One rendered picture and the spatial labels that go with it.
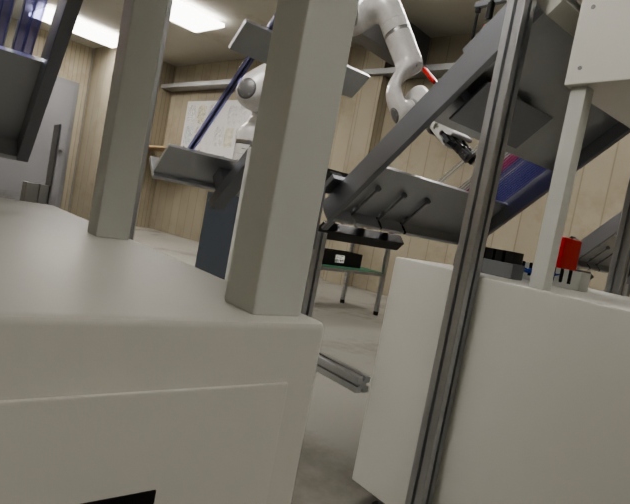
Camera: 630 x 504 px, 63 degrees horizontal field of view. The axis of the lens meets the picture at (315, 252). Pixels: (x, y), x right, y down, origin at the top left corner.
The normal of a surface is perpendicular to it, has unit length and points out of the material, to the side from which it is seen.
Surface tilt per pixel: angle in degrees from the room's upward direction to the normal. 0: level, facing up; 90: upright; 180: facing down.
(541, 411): 90
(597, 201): 90
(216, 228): 90
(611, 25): 90
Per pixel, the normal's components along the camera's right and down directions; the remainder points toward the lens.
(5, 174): 0.73, 0.18
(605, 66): -0.77, -0.11
